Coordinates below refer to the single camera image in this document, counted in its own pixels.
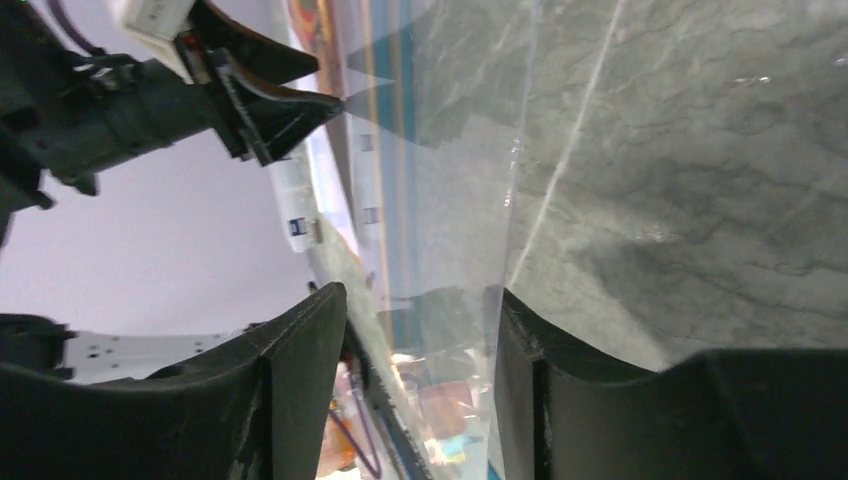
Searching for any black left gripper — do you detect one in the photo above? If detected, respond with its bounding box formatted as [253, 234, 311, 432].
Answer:
[0, 0, 346, 200]

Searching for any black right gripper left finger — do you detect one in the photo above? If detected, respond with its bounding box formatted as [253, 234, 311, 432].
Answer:
[1, 282, 347, 479]

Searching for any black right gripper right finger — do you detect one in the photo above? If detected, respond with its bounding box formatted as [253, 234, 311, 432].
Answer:
[495, 292, 847, 479]

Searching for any clear plastic frame sheet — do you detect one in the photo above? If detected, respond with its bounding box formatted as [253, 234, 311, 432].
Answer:
[335, 1, 541, 479]

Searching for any blue wooden picture frame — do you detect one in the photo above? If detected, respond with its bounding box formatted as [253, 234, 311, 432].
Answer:
[357, 1, 425, 355]

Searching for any hot air balloon photo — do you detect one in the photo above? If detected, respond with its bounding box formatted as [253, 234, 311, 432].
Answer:
[282, 1, 360, 257]

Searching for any clear plastic screw box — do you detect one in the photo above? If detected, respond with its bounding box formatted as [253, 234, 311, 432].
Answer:
[269, 145, 320, 253]

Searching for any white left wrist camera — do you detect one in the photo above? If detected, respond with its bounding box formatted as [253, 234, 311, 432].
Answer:
[104, 0, 195, 84]

